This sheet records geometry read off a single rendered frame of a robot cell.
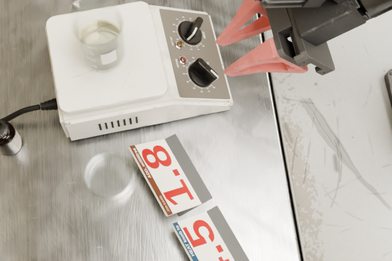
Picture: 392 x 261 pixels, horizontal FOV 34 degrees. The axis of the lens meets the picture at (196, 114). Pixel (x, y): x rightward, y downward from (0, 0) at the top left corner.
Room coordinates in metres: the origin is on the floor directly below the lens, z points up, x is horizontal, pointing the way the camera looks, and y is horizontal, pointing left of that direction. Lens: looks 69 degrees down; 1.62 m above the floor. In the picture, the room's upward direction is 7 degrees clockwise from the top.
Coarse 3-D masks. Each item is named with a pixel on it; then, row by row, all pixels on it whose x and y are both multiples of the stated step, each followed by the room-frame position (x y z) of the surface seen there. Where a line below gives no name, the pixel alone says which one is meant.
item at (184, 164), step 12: (144, 144) 0.22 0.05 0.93; (168, 144) 0.24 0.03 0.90; (180, 144) 0.24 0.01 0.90; (180, 156) 0.22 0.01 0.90; (180, 168) 0.21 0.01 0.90; (192, 168) 0.21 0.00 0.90; (192, 180) 0.20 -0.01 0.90; (192, 192) 0.18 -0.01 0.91; (204, 192) 0.18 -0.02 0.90; (192, 204) 0.16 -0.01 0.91
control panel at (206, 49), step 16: (160, 16) 0.37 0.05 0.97; (176, 16) 0.38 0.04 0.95; (192, 16) 0.39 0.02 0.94; (208, 16) 0.40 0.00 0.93; (176, 32) 0.36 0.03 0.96; (208, 32) 0.38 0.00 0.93; (176, 48) 0.33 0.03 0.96; (192, 48) 0.34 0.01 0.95; (208, 48) 0.35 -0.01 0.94; (176, 64) 0.31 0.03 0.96; (208, 64) 0.33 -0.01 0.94; (176, 80) 0.29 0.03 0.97; (224, 80) 0.31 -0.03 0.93; (192, 96) 0.28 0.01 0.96; (208, 96) 0.29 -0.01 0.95; (224, 96) 0.29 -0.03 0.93
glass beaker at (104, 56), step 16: (80, 0) 0.33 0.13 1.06; (96, 0) 0.33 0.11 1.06; (80, 16) 0.32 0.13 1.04; (96, 16) 0.33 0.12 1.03; (112, 16) 0.33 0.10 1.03; (80, 48) 0.29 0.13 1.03; (96, 48) 0.28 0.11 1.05; (112, 48) 0.29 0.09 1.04; (96, 64) 0.28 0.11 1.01; (112, 64) 0.28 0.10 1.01
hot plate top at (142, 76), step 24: (48, 24) 0.33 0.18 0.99; (144, 24) 0.35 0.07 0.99; (72, 48) 0.31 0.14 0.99; (144, 48) 0.32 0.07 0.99; (72, 72) 0.28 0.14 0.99; (120, 72) 0.28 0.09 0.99; (144, 72) 0.29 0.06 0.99; (72, 96) 0.25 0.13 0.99; (96, 96) 0.25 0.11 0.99; (120, 96) 0.26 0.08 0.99; (144, 96) 0.26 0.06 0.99
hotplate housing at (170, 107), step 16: (160, 32) 0.35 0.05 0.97; (48, 48) 0.31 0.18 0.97; (160, 48) 0.33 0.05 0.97; (176, 96) 0.27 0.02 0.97; (80, 112) 0.24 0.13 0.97; (96, 112) 0.24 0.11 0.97; (112, 112) 0.24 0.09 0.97; (128, 112) 0.25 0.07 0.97; (144, 112) 0.25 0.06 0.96; (160, 112) 0.26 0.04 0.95; (176, 112) 0.26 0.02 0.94; (192, 112) 0.27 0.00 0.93; (208, 112) 0.28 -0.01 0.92; (64, 128) 0.23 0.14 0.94; (80, 128) 0.23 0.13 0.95; (96, 128) 0.23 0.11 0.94; (112, 128) 0.24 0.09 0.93; (128, 128) 0.25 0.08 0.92
